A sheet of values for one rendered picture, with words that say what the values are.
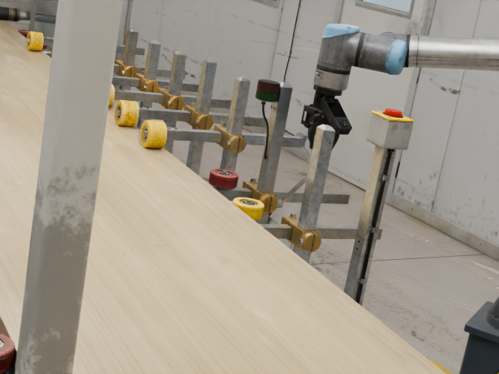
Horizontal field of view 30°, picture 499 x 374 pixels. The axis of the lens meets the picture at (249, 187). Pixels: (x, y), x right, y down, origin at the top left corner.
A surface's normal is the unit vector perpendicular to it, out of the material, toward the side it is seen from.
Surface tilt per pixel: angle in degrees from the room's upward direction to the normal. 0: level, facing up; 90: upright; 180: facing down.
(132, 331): 0
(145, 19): 90
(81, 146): 90
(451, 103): 90
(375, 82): 90
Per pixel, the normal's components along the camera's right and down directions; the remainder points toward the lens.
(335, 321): 0.17, -0.95
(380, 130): -0.89, -0.04
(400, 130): 0.43, 0.32
